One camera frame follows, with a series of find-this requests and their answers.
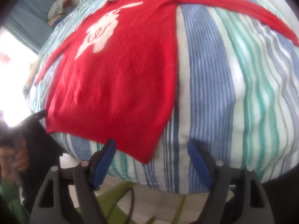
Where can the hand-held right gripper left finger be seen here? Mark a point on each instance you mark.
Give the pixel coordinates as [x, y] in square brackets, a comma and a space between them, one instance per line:
[104, 165]

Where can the person's left hand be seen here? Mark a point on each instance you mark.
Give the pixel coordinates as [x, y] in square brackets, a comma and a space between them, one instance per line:
[16, 159]

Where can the pile of clothes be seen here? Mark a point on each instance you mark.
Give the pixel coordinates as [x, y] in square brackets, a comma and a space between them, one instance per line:
[58, 9]

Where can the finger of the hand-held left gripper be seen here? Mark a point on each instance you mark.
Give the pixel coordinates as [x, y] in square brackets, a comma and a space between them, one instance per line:
[37, 116]

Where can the blue curtain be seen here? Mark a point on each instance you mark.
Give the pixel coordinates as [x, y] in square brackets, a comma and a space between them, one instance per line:
[30, 16]

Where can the red sweater with white print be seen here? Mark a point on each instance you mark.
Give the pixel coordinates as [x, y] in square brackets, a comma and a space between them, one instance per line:
[121, 79]

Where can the green cloth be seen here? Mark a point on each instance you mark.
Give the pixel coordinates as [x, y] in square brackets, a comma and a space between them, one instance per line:
[11, 203]

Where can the beige printed cloth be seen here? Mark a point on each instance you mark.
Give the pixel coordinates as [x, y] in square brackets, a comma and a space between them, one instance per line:
[32, 74]

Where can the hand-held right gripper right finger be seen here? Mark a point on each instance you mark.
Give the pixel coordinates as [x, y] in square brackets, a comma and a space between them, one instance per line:
[198, 165]

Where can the green patterned floor mat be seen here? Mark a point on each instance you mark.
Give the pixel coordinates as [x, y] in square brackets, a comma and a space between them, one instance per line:
[105, 203]

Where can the bed with striped cover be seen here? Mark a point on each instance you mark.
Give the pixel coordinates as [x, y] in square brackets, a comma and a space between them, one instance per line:
[210, 98]

